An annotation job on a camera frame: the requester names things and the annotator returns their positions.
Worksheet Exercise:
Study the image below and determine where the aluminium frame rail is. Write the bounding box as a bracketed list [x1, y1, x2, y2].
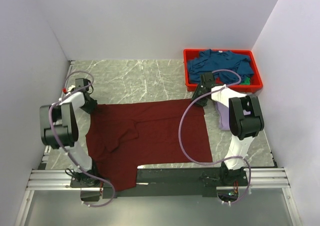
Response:
[26, 168, 290, 191]

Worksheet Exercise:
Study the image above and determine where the dark red t-shirt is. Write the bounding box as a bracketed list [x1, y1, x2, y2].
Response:
[86, 99, 213, 191]

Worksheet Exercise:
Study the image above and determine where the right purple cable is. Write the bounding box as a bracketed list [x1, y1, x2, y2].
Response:
[179, 69, 252, 204]

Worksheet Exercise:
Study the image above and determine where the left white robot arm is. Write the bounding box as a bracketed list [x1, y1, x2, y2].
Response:
[39, 78, 100, 187]

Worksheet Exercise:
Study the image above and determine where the blue t-shirt in bin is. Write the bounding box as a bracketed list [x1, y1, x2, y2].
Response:
[187, 49, 254, 85]

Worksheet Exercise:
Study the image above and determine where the folded lavender t-shirt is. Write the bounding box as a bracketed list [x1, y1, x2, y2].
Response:
[215, 100, 251, 132]

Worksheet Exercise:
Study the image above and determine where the green garment in bin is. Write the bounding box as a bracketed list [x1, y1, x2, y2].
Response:
[241, 77, 251, 85]

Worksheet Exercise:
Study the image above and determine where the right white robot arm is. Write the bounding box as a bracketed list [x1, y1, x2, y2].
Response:
[192, 72, 264, 185]

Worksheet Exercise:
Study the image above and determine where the black base beam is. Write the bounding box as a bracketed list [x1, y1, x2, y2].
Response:
[69, 168, 251, 202]

